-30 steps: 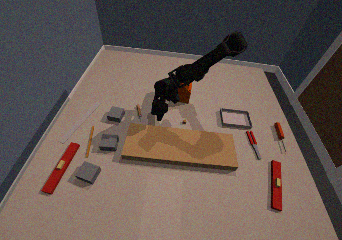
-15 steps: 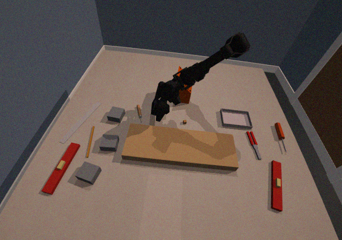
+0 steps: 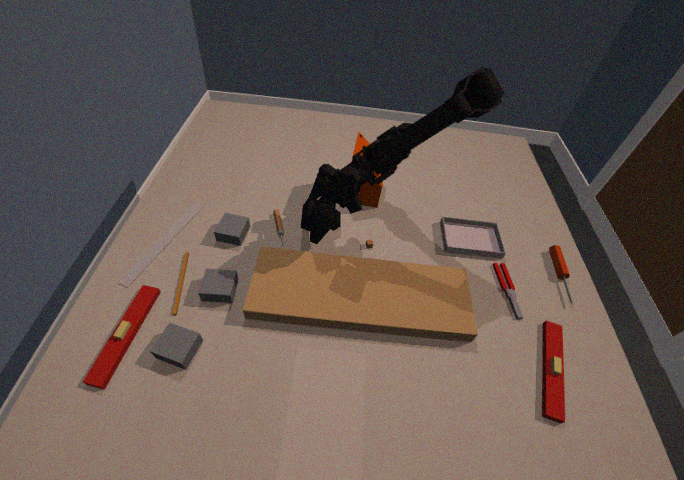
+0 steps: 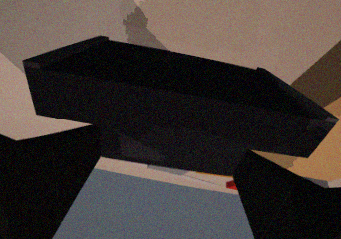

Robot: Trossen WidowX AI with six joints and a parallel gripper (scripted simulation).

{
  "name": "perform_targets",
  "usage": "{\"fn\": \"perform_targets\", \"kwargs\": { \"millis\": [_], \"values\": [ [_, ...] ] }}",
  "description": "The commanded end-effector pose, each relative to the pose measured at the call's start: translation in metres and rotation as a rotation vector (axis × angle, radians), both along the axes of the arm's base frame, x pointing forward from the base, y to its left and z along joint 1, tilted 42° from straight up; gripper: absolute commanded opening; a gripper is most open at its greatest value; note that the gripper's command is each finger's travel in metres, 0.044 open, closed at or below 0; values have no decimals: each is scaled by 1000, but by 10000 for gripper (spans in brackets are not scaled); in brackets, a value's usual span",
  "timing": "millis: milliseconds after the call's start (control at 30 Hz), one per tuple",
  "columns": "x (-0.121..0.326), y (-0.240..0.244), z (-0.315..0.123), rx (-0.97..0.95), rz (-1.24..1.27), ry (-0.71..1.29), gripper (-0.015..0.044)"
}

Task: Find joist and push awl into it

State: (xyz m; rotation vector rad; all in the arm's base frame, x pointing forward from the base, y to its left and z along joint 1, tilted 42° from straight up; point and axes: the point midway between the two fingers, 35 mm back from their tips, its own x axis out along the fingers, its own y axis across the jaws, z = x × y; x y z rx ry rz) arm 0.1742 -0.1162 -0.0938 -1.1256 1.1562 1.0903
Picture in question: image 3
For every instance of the red flat bar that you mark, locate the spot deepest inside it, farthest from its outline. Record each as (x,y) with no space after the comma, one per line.
(553,400)
(110,357)

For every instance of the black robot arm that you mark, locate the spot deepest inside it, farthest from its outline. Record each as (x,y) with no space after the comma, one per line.
(478,93)

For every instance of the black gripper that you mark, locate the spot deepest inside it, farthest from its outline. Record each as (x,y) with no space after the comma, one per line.
(325,213)

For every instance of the tan wooden floor panel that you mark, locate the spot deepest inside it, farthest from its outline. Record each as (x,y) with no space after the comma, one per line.
(361,294)

